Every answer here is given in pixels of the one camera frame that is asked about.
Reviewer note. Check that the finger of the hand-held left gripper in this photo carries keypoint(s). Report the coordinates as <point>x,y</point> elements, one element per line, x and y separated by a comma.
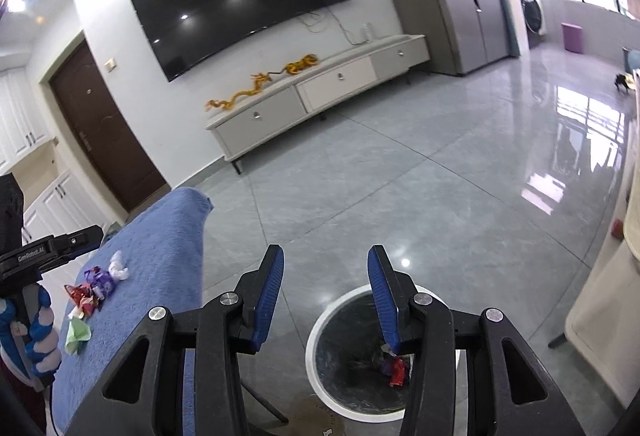
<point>75,243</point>

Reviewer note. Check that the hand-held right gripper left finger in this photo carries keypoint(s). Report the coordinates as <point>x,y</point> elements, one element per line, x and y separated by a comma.
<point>265,301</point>

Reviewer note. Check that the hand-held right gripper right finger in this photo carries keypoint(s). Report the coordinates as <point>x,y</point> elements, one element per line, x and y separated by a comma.
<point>384,301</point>

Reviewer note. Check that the purple candy wrapper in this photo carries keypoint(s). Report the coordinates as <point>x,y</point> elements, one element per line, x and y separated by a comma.
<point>101,281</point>

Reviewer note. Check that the white tissue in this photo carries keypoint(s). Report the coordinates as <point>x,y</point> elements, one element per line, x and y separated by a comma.
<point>119,266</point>

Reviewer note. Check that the red candy wrapper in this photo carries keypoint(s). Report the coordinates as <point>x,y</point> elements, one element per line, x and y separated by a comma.
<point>82,298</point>

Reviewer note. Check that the white round waste bin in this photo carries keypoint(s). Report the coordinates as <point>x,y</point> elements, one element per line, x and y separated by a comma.
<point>340,366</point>

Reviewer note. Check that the green paper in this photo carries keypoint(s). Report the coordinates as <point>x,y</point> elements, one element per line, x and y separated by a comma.
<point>76,336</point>

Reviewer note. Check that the person's left forearm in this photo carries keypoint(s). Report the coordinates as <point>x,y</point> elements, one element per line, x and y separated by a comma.
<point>17,398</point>

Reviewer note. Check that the person's left hand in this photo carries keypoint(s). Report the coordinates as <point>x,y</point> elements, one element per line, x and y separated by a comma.
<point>44,341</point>

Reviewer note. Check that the white panelled cupboard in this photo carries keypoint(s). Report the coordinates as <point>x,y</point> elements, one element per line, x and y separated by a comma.
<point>65,201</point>

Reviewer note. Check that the crumpled red foil wrapper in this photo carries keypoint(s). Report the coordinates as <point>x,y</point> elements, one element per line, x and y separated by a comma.
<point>398,373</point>

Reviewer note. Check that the blue fluffy mat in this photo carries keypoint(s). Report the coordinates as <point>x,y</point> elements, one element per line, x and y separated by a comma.
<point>150,256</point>

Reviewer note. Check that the black table leg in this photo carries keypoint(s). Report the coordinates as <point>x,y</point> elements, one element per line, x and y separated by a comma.
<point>262,398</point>

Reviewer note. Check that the dark brown door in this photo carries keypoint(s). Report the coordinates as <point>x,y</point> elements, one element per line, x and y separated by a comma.
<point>107,130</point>

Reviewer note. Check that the white television cabinet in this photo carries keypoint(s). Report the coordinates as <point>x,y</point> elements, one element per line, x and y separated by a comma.
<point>280,110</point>

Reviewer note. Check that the long golden dragon figurine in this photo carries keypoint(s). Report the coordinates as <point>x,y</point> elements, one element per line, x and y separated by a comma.
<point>245,91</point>

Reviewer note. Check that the beige furniture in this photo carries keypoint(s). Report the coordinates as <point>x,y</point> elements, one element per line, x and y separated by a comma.
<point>610,316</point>

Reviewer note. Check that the golden tiger figurine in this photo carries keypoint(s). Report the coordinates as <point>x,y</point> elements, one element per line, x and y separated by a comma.
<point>302,64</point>

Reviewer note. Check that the small red object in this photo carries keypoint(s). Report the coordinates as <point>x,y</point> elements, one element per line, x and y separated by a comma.
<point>617,228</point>

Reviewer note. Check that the washing machine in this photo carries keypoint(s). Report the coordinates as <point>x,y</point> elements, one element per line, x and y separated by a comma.
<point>532,13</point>

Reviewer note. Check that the purple stool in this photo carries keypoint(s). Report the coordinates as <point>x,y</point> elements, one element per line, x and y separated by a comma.
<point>573,37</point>

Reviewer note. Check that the wall light switch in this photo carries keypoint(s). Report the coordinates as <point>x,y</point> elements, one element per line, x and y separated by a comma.
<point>110,64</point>

